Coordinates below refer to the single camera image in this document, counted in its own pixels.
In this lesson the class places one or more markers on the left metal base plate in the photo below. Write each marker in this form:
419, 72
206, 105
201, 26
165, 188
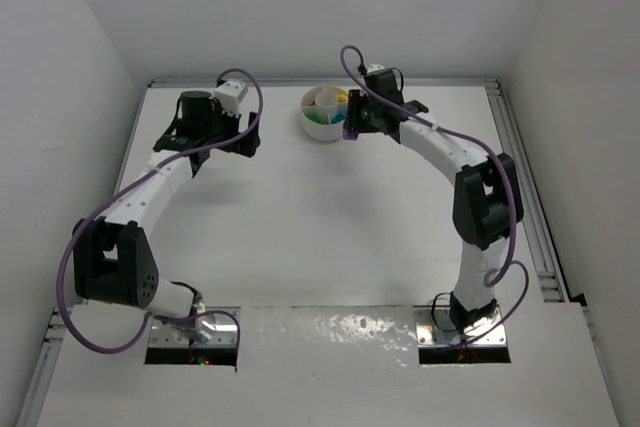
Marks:
213, 330

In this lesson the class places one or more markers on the teal lego brick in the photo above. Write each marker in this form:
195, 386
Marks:
338, 118

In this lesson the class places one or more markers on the white divided round container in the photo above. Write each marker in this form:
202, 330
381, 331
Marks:
321, 101

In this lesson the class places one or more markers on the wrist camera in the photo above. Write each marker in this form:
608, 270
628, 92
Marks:
230, 95
372, 68

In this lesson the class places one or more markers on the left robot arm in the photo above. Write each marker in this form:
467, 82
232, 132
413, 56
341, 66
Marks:
113, 260

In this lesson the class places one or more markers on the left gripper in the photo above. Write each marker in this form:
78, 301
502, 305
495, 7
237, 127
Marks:
248, 137

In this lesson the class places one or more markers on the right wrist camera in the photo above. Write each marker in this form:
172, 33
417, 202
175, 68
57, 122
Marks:
372, 68

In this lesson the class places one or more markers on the yellow lego brick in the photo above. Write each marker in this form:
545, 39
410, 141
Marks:
341, 96

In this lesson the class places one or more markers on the purple arch lego brick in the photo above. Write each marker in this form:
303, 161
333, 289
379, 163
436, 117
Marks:
350, 135

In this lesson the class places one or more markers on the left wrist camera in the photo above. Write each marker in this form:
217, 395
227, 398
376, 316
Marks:
230, 95

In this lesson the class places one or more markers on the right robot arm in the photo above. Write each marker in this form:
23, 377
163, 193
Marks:
487, 205

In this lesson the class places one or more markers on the green lego plate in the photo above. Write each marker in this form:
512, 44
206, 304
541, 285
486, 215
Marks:
316, 120

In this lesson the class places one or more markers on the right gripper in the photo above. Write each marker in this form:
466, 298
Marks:
354, 114

